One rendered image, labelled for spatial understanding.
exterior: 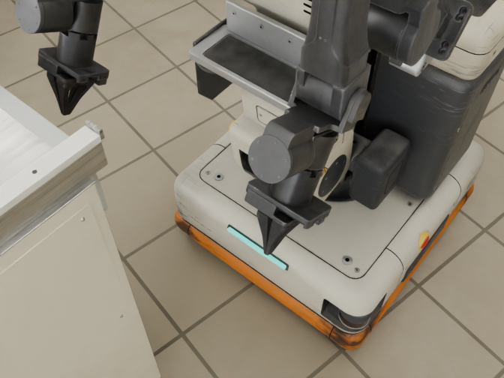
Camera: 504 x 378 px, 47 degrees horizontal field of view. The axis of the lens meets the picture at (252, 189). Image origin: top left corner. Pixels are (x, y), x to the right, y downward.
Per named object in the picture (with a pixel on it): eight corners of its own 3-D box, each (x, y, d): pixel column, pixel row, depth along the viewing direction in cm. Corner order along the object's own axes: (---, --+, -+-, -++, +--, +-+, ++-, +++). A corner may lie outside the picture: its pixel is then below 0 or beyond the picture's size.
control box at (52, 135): (93, 220, 94) (71, 165, 83) (3, 148, 103) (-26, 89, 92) (110, 206, 95) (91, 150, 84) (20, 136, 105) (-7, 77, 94)
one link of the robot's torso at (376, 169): (304, 139, 154) (310, 67, 135) (397, 193, 143) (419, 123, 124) (238, 203, 142) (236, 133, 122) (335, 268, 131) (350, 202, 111)
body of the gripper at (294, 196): (304, 233, 74) (325, 184, 70) (242, 193, 78) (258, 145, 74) (328, 218, 79) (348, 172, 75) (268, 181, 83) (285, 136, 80)
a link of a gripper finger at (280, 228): (268, 271, 79) (289, 214, 74) (227, 243, 82) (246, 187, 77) (293, 253, 84) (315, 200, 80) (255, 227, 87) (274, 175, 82)
